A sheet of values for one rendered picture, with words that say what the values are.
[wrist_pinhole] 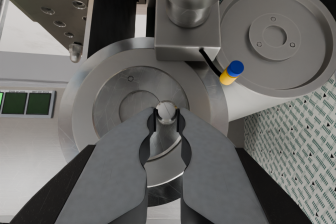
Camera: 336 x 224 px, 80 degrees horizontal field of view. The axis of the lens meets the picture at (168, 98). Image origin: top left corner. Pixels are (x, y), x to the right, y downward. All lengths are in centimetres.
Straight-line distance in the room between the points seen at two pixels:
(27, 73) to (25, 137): 304
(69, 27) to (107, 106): 37
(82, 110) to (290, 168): 25
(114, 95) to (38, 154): 44
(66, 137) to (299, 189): 26
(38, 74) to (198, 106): 342
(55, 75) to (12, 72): 60
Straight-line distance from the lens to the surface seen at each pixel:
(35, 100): 60
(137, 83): 16
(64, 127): 19
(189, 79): 17
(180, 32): 16
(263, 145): 37
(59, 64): 349
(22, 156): 61
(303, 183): 29
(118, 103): 16
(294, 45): 22
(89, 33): 22
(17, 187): 61
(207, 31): 16
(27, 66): 366
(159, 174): 17
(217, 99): 18
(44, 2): 46
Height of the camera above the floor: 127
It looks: 13 degrees down
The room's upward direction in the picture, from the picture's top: 179 degrees counter-clockwise
